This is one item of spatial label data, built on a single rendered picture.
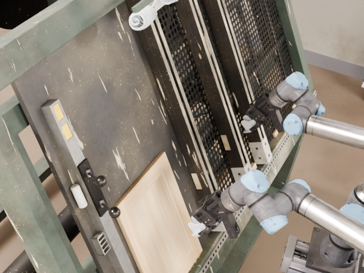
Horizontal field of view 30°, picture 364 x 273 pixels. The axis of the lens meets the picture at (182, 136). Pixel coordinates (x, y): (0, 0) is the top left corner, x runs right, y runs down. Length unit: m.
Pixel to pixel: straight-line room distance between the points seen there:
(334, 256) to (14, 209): 1.30
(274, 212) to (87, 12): 0.86
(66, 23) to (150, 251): 0.92
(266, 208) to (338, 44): 3.92
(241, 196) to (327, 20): 3.84
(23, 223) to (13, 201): 0.08
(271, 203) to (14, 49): 0.87
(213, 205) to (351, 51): 3.89
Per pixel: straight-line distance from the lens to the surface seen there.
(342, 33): 5.83
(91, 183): 2.23
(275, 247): 4.22
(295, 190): 2.14
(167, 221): 2.65
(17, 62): 1.96
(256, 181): 2.04
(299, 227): 4.40
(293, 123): 2.50
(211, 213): 2.17
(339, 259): 2.77
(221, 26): 3.04
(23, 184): 2.01
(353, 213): 2.69
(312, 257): 2.79
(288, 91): 2.63
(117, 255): 2.37
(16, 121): 2.12
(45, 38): 2.05
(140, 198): 2.50
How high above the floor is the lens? 3.01
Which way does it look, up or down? 39 degrees down
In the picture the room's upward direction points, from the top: 11 degrees clockwise
